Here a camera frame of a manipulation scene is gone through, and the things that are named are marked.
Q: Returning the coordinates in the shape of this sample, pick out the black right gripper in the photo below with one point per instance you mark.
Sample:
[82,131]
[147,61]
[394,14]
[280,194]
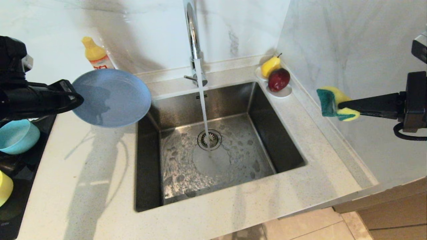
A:
[415,100]

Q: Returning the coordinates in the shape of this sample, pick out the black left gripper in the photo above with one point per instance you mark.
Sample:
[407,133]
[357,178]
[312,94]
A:
[33,100]

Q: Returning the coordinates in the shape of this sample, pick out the gray plate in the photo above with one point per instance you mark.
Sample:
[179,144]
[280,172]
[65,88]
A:
[113,96]

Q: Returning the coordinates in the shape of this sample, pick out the yellow sponge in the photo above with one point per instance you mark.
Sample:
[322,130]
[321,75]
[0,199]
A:
[328,101]

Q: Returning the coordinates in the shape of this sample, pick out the orange dish soap bottle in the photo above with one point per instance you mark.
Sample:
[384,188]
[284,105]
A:
[95,53]

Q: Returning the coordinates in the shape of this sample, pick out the teal bowl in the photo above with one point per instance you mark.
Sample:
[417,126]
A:
[16,136]

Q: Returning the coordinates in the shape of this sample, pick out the yellow-green bowl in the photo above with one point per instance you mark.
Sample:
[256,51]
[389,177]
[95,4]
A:
[5,188]

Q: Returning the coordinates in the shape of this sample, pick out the chrome faucet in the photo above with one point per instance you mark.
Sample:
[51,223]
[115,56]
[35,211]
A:
[192,33]

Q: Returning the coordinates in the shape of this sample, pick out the stainless steel sink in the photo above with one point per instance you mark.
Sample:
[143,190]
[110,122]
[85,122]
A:
[253,153]

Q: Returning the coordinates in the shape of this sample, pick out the metal sink drain strainer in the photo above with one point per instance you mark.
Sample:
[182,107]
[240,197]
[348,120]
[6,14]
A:
[216,140]

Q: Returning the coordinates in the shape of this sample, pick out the small white fruit dish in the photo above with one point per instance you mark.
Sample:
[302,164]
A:
[283,94]

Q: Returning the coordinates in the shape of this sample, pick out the dark red apple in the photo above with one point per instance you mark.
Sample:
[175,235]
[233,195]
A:
[279,80]

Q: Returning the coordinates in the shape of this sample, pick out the light wooden cabinet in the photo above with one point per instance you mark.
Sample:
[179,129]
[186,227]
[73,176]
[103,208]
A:
[400,213]

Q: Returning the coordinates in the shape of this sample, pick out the yellow pear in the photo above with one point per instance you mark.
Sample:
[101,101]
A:
[269,66]

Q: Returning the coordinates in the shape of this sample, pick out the black induction cooktop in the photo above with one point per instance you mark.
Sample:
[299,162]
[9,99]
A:
[20,200]

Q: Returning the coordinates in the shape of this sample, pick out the running water stream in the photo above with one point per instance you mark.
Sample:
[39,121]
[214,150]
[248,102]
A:
[202,106]

